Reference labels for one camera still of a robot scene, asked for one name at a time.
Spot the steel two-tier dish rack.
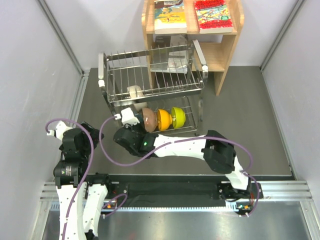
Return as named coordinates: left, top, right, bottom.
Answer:
left=98, top=40, right=209, bottom=134

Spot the dark blue bowl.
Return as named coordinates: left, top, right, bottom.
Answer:
left=135, top=113, right=145, bottom=129

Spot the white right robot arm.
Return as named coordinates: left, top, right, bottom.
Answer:
left=113, top=126, right=254, bottom=202

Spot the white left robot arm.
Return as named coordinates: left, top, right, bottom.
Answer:
left=46, top=118, right=114, bottom=240

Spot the orange bowl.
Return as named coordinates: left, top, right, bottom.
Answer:
left=157, top=109, right=172, bottom=132

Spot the cream ceramic bowl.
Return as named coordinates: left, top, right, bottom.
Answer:
left=127, top=85, right=148, bottom=111

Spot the lime green bowl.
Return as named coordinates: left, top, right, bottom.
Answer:
left=171, top=107, right=186, bottom=129

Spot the wooden shelf unit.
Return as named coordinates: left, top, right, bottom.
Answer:
left=141, top=0, right=245, bottom=96

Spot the yellow blue cover book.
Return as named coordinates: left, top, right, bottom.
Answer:
left=154, top=0, right=187, bottom=35

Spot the red colourful cover book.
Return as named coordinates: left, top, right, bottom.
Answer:
left=193, top=0, right=234, bottom=34

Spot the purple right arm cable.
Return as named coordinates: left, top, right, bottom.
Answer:
left=98, top=114, right=261, bottom=218

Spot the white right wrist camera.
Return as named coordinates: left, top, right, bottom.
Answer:
left=114, top=107, right=140, bottom=126

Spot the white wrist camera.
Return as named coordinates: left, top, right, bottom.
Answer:
left=46, top=120, right=71, bottom=140
left=114, top=107, right=140, bottom=126

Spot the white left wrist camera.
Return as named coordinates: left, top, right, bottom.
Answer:
left=46, top=120, right=71, bottom=140

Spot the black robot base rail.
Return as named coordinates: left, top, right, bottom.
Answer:
left=86, top=173, right=264, bottom=208

